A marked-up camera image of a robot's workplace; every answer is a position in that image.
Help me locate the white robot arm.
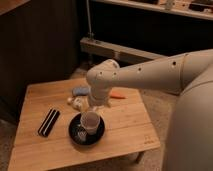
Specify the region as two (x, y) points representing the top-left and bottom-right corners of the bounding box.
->
(86, 49), (213, 171)

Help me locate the metal pole stand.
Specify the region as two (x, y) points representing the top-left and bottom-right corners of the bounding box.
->
(86, 0), (94, 41)

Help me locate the wooden side table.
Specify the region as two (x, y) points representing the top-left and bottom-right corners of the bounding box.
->
(7, 77), (161, 171)

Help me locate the black round plate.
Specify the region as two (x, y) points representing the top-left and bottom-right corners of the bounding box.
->
(68, 114), (105, 145)

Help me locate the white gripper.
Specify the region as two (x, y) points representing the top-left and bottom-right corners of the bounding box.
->
(88, 94), (110, 107)

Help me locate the black striped rectangular case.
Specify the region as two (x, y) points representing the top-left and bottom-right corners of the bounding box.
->
(38, 109), (60, 137)

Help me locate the white paper cup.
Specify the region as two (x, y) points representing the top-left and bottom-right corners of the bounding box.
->
(80, 112), (100, 135)

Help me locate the blue sponge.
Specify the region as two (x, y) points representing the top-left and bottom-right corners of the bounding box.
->
(72, 87), (89, 96)

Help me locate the wooden wall shelf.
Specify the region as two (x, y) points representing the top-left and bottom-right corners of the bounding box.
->
(93, 0), (213, 21)

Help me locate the orange carrot toy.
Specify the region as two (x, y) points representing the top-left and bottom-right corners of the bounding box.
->
(110, 94), (126, 99)

